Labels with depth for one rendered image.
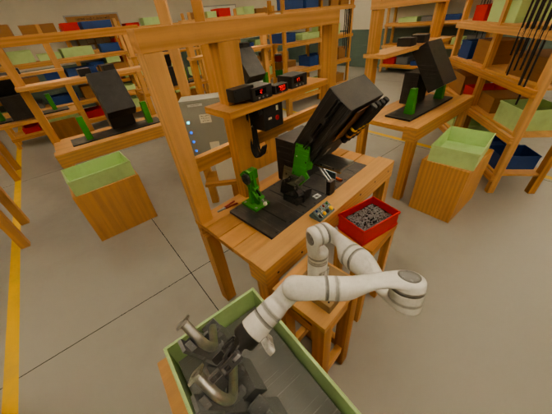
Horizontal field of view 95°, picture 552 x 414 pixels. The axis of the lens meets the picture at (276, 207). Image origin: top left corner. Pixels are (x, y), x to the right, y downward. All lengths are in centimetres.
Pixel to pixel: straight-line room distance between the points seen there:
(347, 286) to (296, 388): 52
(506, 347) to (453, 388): 53
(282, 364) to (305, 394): 13
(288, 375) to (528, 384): 168
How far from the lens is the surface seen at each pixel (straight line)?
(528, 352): 258
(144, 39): 139
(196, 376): 83
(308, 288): 73
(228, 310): 120
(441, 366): 226
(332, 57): 233
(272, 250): 142
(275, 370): 116
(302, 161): 166
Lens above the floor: 193
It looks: 37 degrees down
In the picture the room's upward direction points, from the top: 6 degrees counter-clockwise
